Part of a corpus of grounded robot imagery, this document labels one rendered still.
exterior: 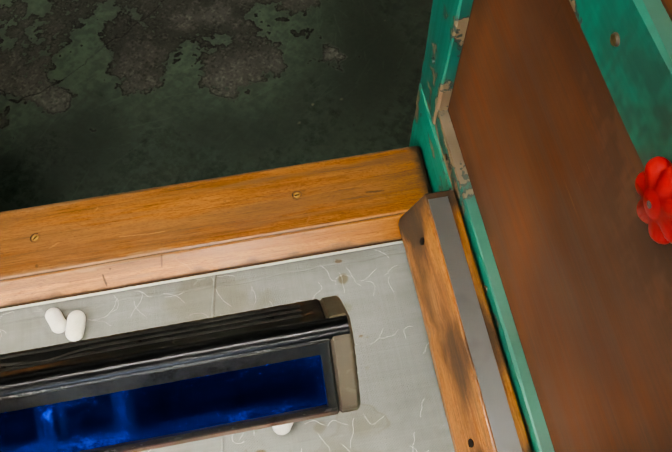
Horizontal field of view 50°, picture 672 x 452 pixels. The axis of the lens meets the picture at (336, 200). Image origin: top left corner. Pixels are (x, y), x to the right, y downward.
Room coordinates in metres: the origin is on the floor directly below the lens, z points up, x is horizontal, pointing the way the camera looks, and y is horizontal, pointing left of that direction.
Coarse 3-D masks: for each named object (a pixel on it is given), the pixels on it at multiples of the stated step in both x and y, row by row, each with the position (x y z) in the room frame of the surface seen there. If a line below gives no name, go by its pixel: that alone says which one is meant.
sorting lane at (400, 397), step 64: (320, 256) 0.35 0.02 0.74; (384, 256) 0.35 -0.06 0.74; (0, 320) 0.27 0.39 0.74; (128, 320) 0.27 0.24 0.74; (192, 320) 0.27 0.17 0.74; (384, 320) 0.27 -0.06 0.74; (384, 384) 0.20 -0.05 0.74; (192, 448) 0.13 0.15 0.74; (256, 448) 0.13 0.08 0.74; (320, 448) 0.13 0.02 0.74; (384, 448) 0.13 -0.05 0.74; (448, 448) 0.13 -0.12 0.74
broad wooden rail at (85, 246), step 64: (128, 192) 0.43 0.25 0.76; (192, 192) 0.43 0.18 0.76; (256, 192) 0.43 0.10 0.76; (320, 192) 0.43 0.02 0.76; (384, 192) 0.43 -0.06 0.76; (0, 256) 0.34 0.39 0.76; (64, 256) 0.34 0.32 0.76; (128, 256) 0.34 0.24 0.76; (192, 256) 0.34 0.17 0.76; (256, 256) 0.35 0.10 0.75
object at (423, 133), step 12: (420, 84) 0.53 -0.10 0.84; (420, 96) 0.53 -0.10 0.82; (420, 108) 0.52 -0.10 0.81; (420, 120) 0.51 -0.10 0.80; (420, 132) 0.51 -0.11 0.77; (432, 132) 0.47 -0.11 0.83; (420, 144) 0.50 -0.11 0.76; (432, 144) 0.46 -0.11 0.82; (432, 156) 0.45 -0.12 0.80; (432, 168) 0.45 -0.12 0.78; (444, 168) 0.42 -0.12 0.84; (432, 180) 0.44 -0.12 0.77; (444, 180) 0.41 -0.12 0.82
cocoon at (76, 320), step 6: (72, 312) 0.27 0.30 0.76; (78, 312) 0.27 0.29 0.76; (72, 318) 0.27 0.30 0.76; (78, 318) 0.27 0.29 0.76; (84, 318) 0.27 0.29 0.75; (66, 324) 0.26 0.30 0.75; (72, 324) 0.26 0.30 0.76; (78, 324) 0.26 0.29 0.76; (84, 324) 0.26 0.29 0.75; (66, 330) 0.25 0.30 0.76; (72, 330) 0.25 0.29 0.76; (78, 330) 0.25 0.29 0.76; (66, 336) 0.25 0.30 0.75; (72, 336) 0.25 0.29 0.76; (78, 336) 0.25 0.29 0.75
